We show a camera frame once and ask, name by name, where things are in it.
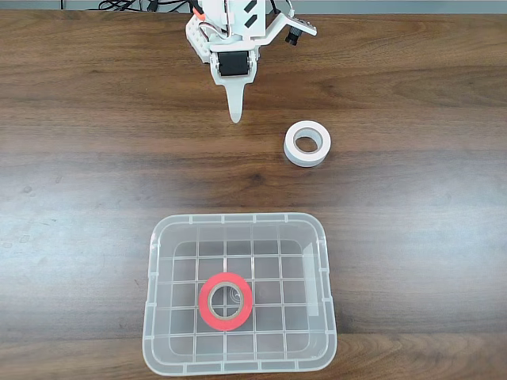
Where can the red tape roll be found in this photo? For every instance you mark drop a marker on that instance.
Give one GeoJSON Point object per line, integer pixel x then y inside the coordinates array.
{"type": "Point", "coordinates": [206, 312]}

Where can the clear plastic storage box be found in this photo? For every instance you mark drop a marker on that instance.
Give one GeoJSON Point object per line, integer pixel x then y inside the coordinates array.
{"type": "Point", "coordinates": [158, 277]}

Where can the white tape roll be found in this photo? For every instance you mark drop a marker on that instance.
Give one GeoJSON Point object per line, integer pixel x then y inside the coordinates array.
{"type": "Point", "coordinates": [291, 152]}

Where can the gripper camera on white bracket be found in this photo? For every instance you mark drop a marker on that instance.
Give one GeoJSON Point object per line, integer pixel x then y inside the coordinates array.
{"type": "Point", "coordinates": [293, 33]}

